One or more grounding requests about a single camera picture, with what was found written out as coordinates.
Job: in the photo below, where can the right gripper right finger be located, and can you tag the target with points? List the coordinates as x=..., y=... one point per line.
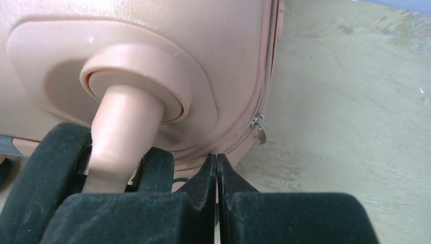
x=250, y=216

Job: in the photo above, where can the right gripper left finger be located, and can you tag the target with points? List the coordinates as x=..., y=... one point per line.
x=184, y=216

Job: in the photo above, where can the pink suitcase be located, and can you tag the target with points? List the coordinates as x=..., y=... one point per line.
x=189, y=77

